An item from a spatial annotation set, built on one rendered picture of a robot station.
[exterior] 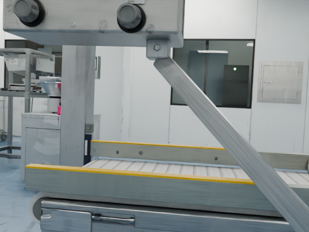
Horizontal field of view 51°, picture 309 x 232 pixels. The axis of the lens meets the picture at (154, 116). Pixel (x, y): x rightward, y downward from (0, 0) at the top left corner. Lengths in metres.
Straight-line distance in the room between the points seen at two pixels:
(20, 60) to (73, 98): 3.73
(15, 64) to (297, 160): 4.07
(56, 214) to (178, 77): 0.24
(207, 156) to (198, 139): 5.05
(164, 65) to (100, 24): 0.09
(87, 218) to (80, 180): 0.05
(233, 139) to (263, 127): 5.37
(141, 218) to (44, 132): 2.93
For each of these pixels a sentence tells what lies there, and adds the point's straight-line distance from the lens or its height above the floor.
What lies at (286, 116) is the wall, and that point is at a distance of 5.77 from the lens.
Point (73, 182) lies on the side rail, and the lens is 0.45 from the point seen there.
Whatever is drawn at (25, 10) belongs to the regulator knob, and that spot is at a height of 1.06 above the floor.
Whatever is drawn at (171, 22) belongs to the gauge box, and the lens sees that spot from 0.39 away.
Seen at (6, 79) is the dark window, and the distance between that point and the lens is 7.08.
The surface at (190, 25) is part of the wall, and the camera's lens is 5.85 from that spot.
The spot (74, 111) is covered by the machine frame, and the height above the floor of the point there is 0.93.
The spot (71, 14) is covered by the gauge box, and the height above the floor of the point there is 1.06.
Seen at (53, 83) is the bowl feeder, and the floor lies 1.07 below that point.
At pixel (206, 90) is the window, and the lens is 5.69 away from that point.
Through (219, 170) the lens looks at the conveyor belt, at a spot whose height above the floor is 0.83.
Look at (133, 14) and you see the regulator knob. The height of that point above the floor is 1.06.
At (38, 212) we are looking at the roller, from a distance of 0.50.
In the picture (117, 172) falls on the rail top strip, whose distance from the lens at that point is 0.43.
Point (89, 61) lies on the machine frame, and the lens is 0.75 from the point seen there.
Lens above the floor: 0.97
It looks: 3 degrees down
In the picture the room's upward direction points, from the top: 2 degrees clockwise
